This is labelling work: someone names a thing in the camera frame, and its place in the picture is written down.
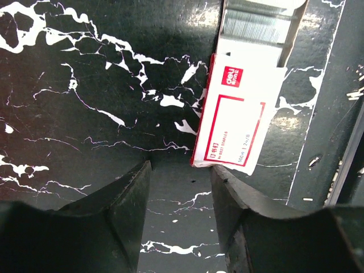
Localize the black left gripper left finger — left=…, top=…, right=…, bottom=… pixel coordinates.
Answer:
left=1, top=161, right=152, bottom=272

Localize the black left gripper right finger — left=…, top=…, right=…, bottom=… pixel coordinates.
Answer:
left=211, top=166, right=363, bottom=272

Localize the white red staple box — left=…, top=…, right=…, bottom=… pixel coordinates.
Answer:
left=191, top=1, right=307, bottom=175

